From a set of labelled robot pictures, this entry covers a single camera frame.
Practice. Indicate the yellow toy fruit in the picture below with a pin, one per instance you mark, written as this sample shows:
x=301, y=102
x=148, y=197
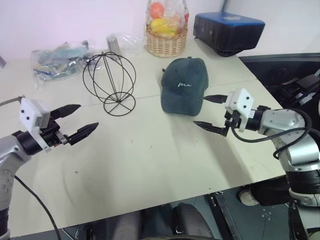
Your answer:
x=160, y=25

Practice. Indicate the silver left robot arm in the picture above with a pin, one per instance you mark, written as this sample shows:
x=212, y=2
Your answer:
x=10, y=150

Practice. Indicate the white shoe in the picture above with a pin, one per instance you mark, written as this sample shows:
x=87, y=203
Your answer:
x=246, y=197

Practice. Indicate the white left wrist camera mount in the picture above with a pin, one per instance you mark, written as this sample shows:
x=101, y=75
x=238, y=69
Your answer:
x=30, y=112

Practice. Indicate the dark green baseball cap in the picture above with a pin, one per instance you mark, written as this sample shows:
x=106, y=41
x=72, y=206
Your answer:
x=182, y=100

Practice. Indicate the orange toy fruit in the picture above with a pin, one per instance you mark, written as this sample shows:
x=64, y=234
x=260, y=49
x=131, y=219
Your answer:
x=156, y=8

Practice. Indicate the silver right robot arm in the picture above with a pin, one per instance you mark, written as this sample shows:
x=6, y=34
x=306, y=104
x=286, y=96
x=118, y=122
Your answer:
x=282, y=120

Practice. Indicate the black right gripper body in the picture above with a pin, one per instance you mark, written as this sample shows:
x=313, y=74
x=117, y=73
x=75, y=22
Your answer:
x=231, y=120

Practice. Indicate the wicker basket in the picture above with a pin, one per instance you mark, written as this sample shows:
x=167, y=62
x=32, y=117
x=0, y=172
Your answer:
x=165, y=46

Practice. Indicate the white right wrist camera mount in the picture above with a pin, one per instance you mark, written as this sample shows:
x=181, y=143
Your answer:
x=241, y=100

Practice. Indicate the clear plastic fruit wrap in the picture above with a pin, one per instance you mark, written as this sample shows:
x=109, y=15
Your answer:
x=172, y=15

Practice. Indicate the crumpled clear plastic bag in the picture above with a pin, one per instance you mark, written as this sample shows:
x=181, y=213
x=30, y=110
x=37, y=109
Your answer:
x=132, y=42

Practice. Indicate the blue and black box device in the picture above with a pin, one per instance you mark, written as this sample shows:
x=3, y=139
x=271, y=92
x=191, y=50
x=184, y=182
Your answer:
x=225, y=32

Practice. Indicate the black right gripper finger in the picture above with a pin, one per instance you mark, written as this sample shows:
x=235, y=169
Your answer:
x=212, y=128
x=217, y=98

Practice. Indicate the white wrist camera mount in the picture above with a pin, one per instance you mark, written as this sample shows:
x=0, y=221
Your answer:
x=30, y=112
x=241, y=100

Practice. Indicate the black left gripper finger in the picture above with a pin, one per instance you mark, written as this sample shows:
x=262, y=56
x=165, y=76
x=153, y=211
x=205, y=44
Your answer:
x=83, y=131
x=66, y=110

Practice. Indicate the plastic bag of colourful items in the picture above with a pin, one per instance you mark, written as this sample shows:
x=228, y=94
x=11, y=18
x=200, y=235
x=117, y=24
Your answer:
x=57, y=62

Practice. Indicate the black equipment bin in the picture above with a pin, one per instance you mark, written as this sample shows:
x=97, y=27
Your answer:
x=282, y=75

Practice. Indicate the dark rounded shape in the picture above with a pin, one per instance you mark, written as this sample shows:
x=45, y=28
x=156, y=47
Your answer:
x=192, y=222

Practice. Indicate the silver metal cylinder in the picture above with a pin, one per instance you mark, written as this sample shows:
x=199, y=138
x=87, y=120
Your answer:
x=113, y=45

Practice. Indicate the black metal table frame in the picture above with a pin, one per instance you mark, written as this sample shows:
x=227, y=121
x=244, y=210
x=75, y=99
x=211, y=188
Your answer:
x=222, y=217

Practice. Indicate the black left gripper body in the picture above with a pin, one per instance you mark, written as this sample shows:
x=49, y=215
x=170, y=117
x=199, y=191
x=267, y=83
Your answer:
x=51, y=133

